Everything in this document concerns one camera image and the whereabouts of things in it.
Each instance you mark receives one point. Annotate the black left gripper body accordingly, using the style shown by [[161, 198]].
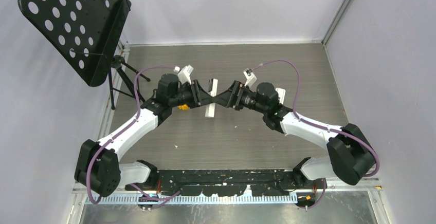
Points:
[[182, 96]]

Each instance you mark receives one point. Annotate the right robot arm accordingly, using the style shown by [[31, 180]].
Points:
[[350, 156]]

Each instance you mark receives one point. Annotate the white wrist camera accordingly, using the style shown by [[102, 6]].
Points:
[[250, 76], [184, 73]]

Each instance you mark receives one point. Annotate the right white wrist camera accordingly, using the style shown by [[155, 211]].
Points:
[[250, 76]]

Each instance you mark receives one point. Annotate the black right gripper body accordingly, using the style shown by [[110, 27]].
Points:
[[250, 100]]

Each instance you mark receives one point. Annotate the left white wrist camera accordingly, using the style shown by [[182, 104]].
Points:
[[184, 73]]

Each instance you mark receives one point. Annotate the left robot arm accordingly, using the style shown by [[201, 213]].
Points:
[[99, 168]]

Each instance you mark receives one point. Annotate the black music stand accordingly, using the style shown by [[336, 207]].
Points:
[[85, 32]]

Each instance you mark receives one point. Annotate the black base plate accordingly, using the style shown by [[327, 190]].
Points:
[[226, 183]]

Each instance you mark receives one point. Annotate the yellow orange toy block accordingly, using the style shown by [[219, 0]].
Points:
[[183, 107]]

